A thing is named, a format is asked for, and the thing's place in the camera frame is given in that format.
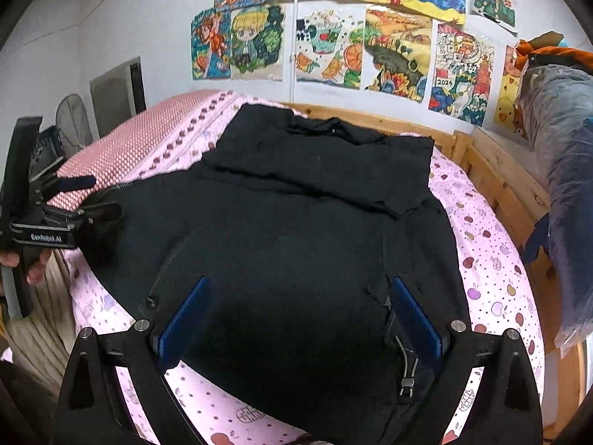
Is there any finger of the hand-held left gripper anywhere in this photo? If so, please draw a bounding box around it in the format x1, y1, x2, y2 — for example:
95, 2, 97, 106
51, 174, 97, 194
69, 201, 123, 233

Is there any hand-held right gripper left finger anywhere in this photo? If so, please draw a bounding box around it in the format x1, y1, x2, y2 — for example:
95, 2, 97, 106
54, 275, 211, 445

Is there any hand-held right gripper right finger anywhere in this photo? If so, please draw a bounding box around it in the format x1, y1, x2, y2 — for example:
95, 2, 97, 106
390, 275, 544, 445

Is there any black padded jacket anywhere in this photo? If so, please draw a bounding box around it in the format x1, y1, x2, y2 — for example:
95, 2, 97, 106
79, 103, 473, 445

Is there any person's left hand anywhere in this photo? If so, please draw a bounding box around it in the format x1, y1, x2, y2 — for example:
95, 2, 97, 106
0, 248, 53, 298

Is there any electric fan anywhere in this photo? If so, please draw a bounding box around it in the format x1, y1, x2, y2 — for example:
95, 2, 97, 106
55, 93, 94, 159

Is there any red checkered blanket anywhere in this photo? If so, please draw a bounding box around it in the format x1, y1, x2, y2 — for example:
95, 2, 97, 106
46, 89, 223, 211

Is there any pink apple-print bedsheet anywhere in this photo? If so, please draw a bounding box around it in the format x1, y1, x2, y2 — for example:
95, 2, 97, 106
60, 93, 545, 445

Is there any beige cloth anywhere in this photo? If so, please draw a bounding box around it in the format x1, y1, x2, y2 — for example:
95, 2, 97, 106
6, 250, 79, 378

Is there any swimming figure drawing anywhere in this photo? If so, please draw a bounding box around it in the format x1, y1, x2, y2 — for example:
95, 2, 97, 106
190, 9, 233, 81

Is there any plastic-wrapped blue bundle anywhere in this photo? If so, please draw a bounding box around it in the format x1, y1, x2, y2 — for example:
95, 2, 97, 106
516, 62, 593, 359

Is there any blond-haired figure drawing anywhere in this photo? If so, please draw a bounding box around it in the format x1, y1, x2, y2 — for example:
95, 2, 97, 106
229, 4, 285, 82

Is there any bear drawing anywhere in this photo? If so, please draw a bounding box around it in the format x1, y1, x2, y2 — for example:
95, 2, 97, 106
493, 45, 533, 140

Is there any city pagoda drawing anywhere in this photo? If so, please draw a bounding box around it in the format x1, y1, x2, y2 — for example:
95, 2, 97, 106
428, 23, 494, 126

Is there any autumn landscape drawing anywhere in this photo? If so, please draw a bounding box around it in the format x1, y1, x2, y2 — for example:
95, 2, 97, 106
363, 5, 434, 103

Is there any cup and oranges drawing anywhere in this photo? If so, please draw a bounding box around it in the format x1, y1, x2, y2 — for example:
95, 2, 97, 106
295, 2, 365, 89

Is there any orange cloth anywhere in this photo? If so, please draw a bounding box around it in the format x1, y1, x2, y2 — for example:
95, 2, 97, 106
516, 32, 593, 69

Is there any wooden bed frame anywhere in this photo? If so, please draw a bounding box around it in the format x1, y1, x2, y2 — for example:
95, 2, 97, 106
278, 101, 588, 439

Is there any white wall pipe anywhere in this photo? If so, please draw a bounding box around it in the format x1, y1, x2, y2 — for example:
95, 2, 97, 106
290, 0, 298, 103

